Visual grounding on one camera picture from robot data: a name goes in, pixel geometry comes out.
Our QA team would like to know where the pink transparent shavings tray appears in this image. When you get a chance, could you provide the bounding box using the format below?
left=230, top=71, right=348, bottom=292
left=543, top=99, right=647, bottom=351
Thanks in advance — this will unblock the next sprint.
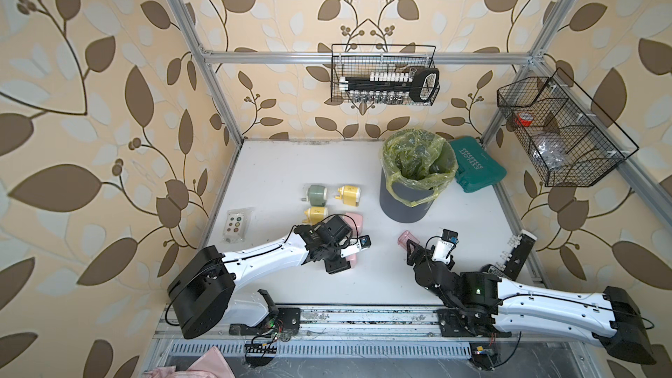
left=397, top=230, right=419, bottom=250

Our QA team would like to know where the pink sharpener front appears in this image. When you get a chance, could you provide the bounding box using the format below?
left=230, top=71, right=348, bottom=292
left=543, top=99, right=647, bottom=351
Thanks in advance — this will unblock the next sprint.
left=346, top=254, right=357, bottom=269

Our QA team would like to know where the pink sharpener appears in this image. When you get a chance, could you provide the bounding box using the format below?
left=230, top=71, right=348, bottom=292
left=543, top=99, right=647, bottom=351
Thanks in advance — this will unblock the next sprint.
left=346, top=254, right=357, bottom=269
left=341, top=213, right=363, bottom=237

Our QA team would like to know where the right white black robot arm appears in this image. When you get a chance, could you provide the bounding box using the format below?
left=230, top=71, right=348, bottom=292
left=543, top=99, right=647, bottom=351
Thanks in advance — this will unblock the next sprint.
left=399, top=232, right=656, bottom=365

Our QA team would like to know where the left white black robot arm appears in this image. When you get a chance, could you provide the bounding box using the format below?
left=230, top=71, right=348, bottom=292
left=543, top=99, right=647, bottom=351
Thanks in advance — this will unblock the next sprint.
left=166, top=215, right=371, bottom=340

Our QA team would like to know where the yellow sharpener middle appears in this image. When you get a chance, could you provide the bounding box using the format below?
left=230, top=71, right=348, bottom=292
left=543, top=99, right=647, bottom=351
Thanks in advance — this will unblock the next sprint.
left=304, top=206, right=329, bottom=225

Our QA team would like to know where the yellow sharpener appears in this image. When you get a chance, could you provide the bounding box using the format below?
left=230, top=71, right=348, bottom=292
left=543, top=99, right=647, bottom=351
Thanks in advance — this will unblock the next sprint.
left=335, top=185, right=362, bottom=207
left=304, top=206, right=329, bottom=225

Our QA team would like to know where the green pencil sharpener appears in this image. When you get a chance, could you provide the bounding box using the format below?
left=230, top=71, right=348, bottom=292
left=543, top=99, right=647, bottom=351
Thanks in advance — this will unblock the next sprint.
left=302, top=184, right=327, bottom=208

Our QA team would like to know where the yellow sharpener back right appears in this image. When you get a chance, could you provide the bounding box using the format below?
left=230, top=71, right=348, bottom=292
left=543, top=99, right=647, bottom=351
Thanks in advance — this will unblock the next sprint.
left=335, top=185, right=362, bottom=207

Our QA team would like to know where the grey trash bin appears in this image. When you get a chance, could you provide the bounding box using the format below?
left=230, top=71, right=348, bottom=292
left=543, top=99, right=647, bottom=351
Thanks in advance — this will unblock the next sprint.
left=379, top=171, right=433, bottom=223

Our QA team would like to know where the green plastic bin liner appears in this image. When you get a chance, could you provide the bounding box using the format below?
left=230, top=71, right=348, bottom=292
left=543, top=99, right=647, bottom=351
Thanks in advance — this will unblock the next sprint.
left=381, top=129, right=458, bottom=208

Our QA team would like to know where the white button remote box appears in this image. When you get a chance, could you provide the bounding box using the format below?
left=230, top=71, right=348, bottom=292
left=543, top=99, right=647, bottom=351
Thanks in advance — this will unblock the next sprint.
left=222, top=208, right=251, bottom=244

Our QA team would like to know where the green plastic tool case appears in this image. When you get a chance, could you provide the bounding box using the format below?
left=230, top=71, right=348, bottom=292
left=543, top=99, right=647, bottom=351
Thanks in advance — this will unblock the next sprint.
left=450, top=136, right=507, bottom=194

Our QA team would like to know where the pink cloth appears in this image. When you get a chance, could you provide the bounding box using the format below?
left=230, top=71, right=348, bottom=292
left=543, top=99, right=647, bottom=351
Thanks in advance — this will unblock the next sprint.
left=142, top=346, right=236, bottom=378

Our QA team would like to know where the socket set holder black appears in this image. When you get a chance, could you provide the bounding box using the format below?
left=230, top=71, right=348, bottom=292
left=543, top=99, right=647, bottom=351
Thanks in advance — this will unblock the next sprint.
left=336, top=68, right=440, bottom=106

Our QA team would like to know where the clear plastic bag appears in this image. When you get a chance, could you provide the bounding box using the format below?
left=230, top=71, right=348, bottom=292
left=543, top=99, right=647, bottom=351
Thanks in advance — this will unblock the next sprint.
left=532, top=132, right=568, bottom=170

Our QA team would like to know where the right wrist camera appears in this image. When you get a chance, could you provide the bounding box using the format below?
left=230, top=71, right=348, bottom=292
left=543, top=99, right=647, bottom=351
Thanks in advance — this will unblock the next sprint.
left=432, top=229, right=459, bottom=266

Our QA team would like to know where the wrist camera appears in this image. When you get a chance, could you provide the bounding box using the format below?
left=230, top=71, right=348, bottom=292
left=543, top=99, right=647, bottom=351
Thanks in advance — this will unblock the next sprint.
left=341, top=236, right=371, bottom=258
left=432, top=229, right=459, bottom=266

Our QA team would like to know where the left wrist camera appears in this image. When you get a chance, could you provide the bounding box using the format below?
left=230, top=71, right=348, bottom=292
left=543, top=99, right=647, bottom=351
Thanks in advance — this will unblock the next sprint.
left=341, top=236, right=371, bottom=258

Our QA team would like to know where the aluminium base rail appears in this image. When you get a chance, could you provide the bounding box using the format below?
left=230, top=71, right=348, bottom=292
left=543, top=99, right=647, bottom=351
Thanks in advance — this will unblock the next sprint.
left=154, top=303, right=474, bottom=343

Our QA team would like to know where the slotted grey cable duct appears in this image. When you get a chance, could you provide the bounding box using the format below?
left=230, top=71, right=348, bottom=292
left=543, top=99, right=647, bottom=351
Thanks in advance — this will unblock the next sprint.
left=168, top=341, right=472, bottom=360

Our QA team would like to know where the black wire basket back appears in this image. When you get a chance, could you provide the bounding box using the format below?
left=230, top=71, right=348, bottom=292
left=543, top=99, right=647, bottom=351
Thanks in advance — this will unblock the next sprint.
left=330, top=43, right=440, bottom=107

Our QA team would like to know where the black wire basket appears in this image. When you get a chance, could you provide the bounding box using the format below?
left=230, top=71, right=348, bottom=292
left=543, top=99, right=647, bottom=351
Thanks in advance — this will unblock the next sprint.
left=330, top=43, right=440, bottom=107
left=497, top=68, right=640, bottom=187

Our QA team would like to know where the black wire basket right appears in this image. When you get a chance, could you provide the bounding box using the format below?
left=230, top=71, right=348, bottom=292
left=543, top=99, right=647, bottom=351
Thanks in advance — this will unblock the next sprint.
left=497, top=68, right=640, bottom=187

